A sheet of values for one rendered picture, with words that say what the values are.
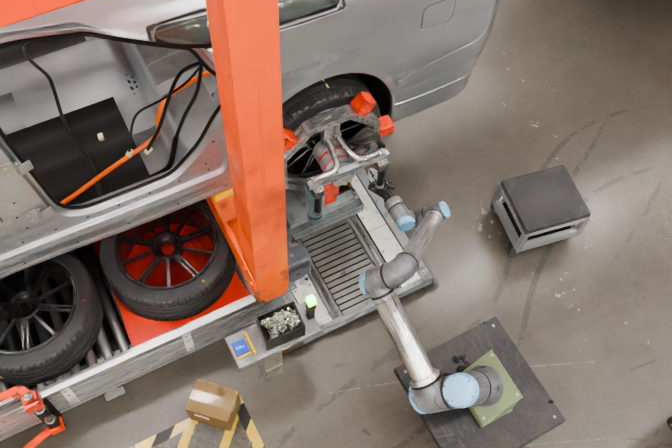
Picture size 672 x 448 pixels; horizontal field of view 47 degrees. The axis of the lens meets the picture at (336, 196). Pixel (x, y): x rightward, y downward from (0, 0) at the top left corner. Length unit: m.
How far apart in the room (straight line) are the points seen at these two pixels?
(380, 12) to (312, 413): 2.03
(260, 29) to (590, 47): 3.77
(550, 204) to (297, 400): 1.73
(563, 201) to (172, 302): 2.17
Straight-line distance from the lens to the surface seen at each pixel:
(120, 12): 2.97
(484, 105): 5.19
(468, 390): 3.56
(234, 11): 2.15
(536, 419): 3.97
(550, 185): 4.51
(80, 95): 4.14
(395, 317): 3.54
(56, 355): 3.88
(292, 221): 4.31
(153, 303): 3.87
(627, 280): 4.77
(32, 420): 4.14
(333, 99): 3.60
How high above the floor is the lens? 3.98
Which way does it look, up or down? 59 degrees down
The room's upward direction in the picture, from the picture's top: 4 degrees clockwise
